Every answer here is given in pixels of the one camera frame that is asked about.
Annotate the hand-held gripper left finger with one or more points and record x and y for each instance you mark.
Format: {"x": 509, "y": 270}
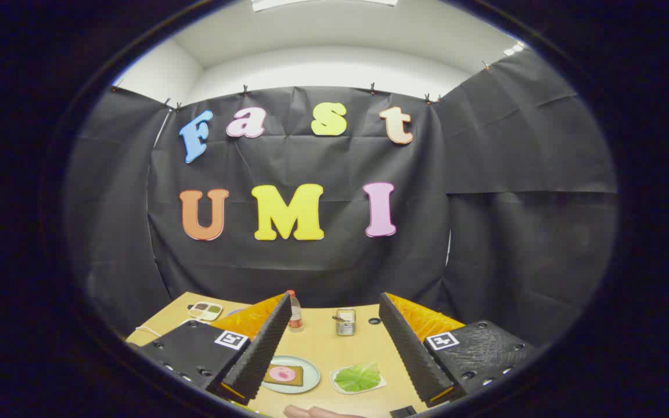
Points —
{"x": 265, "y": 354}

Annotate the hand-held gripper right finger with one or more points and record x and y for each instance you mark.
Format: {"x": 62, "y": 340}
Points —
{"x": 410, "y": 354}

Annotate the green lettuce leaf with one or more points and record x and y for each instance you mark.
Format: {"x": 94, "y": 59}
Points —
{"x": 358, "y": 377}

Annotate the pink ham slice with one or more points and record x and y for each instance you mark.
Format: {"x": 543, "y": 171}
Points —
{"x": 282, "y": 374}

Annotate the bread slice under ham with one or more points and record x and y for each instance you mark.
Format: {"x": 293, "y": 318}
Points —
{"x": 298, "y": 371}

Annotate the small white square plate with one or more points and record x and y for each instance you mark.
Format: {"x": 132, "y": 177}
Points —
{"x": 382, "y": 382}

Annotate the clear bottle with red cap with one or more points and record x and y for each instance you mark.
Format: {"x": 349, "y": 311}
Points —
{"x": 295, "y": 316}

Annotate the pale green plate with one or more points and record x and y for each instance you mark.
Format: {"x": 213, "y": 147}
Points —
{"x": 310, "y": 377}

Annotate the white divided condiment tray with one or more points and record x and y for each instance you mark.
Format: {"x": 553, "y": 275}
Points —
{"x": 205, "y": 310}

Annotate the ceiling light panel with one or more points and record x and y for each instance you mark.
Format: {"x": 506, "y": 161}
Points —
{"x": 311, "y": 3}

